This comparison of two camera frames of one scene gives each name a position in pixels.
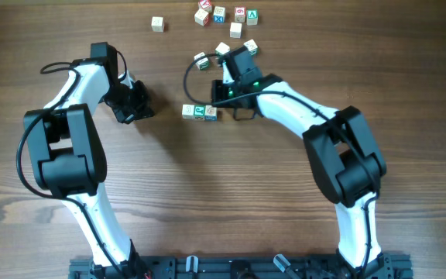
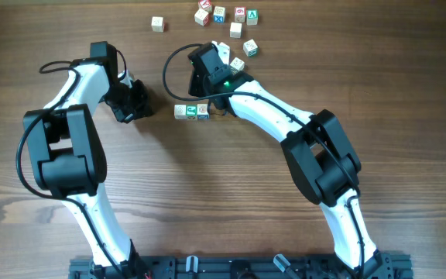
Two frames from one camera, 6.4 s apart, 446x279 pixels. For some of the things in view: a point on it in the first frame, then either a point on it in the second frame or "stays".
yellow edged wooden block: x=188 y=111 → x=180 y=111
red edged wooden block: x=201 y=17 stays
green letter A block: x=252 y=17 stays
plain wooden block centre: x=235 y=30 stays
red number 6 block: x=240 y=14 stays
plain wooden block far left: x=157 y=24 stays
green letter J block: x=199 y=111 → x=191 y=111
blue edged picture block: x=210 y=113 → x=202 y=111
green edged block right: x=252 y=46 stays
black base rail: x=242 y=266 stays
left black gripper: x=132 y=112 stays
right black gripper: x=217 y=98 → x=196 y=81
